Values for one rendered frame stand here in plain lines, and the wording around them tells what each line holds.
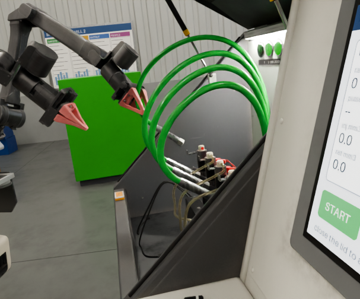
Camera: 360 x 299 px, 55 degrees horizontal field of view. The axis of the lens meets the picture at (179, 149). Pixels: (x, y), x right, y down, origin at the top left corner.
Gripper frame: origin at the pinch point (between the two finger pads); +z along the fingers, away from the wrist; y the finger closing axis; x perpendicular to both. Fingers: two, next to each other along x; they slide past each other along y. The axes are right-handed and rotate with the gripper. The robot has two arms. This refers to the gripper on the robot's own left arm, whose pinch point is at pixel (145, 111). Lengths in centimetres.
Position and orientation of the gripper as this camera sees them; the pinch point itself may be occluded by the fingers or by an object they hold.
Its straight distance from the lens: 102.3
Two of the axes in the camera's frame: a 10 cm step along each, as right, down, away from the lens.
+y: 4.8, -0.4, 8.7
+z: 6.2, 7.2, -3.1
